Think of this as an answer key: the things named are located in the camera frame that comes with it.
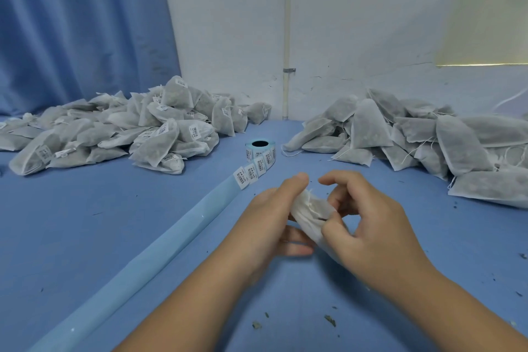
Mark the pile of labelled herb bags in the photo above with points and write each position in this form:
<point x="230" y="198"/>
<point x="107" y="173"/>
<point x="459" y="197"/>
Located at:
<point x="124" y="133"/>

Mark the person's left hand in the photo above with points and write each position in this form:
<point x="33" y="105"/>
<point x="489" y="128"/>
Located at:
<point x="264" y="232"/>

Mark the pile of unlabelled herb bags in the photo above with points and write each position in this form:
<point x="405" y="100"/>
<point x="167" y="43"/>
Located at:
<point x="412" y="137"/>

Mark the blue curtain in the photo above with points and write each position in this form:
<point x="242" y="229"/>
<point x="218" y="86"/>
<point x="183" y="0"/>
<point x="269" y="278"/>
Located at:
<point x="78" y="26"/>

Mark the person's right hand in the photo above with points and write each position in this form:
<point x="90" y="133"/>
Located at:
<point x="379" y="228"/>

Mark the white herb sachet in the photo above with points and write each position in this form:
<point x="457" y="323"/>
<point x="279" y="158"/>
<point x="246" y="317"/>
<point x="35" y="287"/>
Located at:
<point x="312" y="214"/>

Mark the white wall pipe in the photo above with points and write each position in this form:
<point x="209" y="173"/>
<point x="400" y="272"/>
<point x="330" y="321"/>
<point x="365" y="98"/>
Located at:
<point x="288" y="17"/>

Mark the blue label roll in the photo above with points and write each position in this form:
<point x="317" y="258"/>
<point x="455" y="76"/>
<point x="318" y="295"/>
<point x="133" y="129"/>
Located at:
<point x="157" y="257"/>

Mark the person's left forearm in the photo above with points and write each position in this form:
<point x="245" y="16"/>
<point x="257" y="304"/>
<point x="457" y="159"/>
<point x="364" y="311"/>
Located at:
<point x="190" y="314"/>

